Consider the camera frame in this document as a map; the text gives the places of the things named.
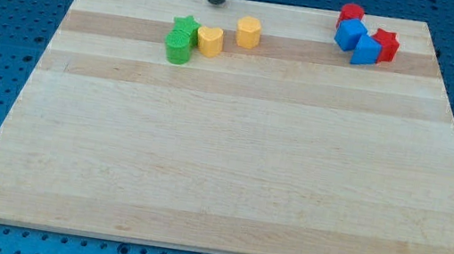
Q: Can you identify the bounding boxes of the wooden board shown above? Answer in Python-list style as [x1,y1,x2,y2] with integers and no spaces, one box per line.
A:
[0,0,454,254]

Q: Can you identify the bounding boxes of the blue triangle block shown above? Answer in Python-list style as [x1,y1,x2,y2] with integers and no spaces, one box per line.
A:
[350,35,383,65]

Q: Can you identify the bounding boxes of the blue cube block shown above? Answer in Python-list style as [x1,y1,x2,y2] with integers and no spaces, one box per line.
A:
[334,19,367,51]

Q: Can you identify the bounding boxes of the yellow heart block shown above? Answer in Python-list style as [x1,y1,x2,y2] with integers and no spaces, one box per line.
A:
[197,26,225,58]

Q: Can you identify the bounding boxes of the red star block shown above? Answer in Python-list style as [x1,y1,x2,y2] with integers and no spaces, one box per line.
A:
[372,29,400,64]

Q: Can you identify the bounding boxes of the green star block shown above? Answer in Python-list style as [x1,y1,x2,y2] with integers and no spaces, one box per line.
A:
[173,15,202,47]

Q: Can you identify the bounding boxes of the green cylinder block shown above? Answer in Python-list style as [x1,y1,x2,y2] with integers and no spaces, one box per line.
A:
[164,30,192,65]

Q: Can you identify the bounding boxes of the red cylinder block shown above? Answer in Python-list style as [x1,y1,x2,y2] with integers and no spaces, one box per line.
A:
[336,3,365,28]

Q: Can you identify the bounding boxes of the yellow hexagon block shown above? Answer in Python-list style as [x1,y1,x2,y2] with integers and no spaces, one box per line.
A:
[235,16,262,49]

